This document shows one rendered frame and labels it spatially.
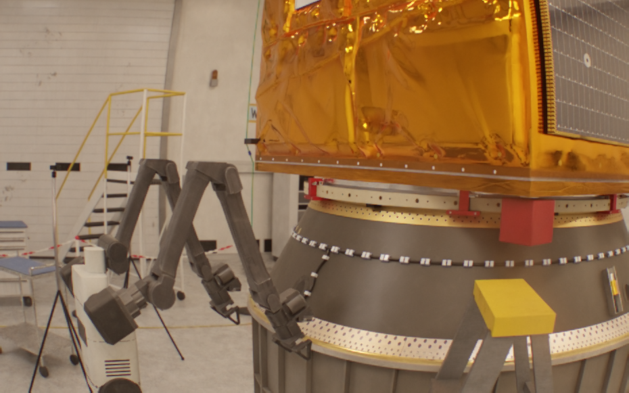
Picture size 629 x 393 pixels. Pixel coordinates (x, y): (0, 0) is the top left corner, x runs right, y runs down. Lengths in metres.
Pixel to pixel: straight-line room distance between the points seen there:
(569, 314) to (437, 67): 1.03
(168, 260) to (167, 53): 8.39
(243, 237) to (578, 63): 1.21
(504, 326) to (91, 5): 9.09
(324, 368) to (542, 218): 0.99
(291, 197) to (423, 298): 7.87
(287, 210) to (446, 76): 8.06
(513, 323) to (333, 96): 1.56
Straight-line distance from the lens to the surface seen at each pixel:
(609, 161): 2.13
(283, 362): 2.35
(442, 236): 2.05
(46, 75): 9.39
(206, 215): 10.06
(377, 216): 2.18
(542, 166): 1.70
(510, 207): 1.76
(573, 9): 1.92
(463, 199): 2.00
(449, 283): 1.98
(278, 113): 2.88
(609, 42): 2.14
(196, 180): 1.52
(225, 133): 10.13
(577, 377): 2.14
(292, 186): 9.74
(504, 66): 1.70
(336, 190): 2.33
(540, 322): 1.19
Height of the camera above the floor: 1.83
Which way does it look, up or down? 2 degrees down
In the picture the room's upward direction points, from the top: 2 degrees clockwise
